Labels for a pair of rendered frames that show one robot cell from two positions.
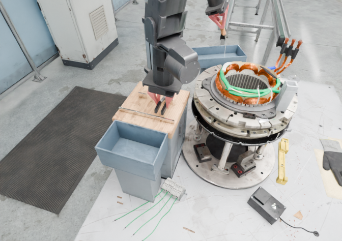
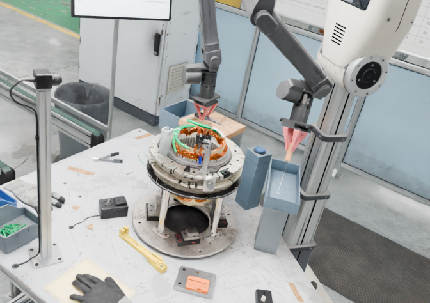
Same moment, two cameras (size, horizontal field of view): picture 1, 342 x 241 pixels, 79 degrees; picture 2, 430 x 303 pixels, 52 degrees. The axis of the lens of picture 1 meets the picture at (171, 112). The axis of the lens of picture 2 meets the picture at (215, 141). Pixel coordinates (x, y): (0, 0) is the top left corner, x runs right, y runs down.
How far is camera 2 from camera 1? 1.76 m
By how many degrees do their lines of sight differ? 79
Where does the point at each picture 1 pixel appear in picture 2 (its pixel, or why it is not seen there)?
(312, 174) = (111, 264)
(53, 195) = not seen: hidden behind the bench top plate
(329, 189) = (88, 264)
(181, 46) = (196, 66)
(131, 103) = (219, 116)
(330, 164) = (109, 283)
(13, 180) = not seen: hidden behind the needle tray
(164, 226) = (139, 165)
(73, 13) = not seen: outside the picture
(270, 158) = (148, 237)
